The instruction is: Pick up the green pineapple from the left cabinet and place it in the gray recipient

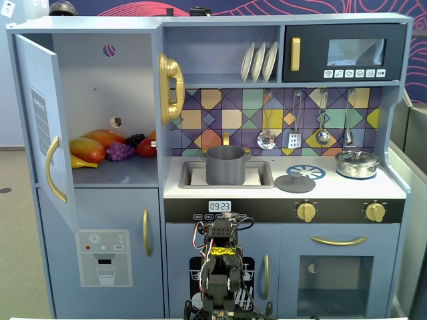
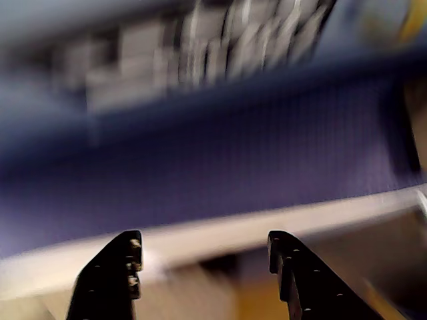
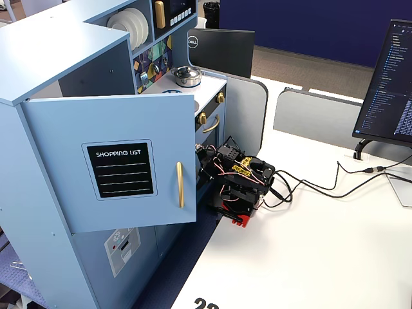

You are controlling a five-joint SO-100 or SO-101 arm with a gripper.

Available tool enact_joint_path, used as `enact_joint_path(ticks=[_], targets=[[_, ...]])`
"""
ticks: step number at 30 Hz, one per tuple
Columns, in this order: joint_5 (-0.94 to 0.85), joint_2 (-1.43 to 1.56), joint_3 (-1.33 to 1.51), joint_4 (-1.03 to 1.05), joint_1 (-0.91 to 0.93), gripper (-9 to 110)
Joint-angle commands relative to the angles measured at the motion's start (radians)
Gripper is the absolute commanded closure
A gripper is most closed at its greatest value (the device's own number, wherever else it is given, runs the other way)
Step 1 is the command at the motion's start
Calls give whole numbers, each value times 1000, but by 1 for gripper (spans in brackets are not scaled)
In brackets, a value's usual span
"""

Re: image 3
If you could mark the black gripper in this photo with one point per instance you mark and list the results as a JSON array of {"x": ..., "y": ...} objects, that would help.
[{"x": 204, "y": 163}]

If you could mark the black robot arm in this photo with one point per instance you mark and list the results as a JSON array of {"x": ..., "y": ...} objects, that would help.
[{"x": 257, "y": 174}]

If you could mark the blue shopping list cabinet door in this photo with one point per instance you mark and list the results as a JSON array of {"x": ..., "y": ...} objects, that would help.
[{"x": 64, "y": 128}]

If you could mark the blue oven door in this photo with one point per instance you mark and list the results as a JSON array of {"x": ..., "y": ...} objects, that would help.
[{"x": 220, "y": 136}]

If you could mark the gold stove knob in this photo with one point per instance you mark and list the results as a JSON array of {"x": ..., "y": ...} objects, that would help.
[
  {"x": 220, "y": 97},
  {"x": 202, "y": 118}
]

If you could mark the gray desk divider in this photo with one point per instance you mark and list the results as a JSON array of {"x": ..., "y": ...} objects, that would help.
[
  {"x": 305, "y": 112},
  {"x": 248, "y": 112}
]

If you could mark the gray pot lid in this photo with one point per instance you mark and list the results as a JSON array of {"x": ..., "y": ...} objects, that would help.
[{"x": 196, "y": 105}]

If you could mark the red table clamp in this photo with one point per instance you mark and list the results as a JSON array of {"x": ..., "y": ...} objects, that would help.
[{"x": 243, "y": 221}]

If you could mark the steel toy pot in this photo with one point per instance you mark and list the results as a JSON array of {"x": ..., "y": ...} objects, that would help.
[{"x": 190, "y": 82}]

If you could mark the blue stove burner disc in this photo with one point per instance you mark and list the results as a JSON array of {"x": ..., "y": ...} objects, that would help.
[{"x": 170, "y": 91}]

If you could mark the black Dell monitor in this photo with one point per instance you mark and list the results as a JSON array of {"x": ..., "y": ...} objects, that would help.
[{"x": 225, "y": 48}]

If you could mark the steel toy ladle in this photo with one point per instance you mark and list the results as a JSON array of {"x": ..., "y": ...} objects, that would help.
[{"x": 156, "y": 68}]

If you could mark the steel toy whisk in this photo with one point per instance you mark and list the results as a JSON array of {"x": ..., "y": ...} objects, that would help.
[{"x": 165, "y": 60}]

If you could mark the steel toy spatula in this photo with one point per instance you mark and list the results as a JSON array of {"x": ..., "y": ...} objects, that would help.
[{"x": 144, "y": 77}]

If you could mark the black trash bin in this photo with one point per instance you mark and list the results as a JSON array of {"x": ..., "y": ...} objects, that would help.
[{"x": 210, "y": 14}]

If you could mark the white toy plate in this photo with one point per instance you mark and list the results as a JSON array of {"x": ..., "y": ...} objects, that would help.
[
  {"x": 120, "y": 27},
  {"x": 146, "y": 24},
  {"x": 139, "y": 25}
]

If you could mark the blue ice dispenser door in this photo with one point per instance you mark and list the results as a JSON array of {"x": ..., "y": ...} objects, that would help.
[{"x": 96, "y": 257}]

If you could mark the monitor showing code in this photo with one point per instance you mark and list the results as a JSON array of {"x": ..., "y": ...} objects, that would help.
[{"x": 386, "y": 80}]

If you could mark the gray flat stand plate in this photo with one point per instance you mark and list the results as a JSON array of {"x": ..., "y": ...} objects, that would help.
[{"x": 402, "y": 190}]

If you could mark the blue wooden toy kitchen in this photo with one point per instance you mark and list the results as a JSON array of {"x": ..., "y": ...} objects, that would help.
[{"x": 48, "y": 48}]

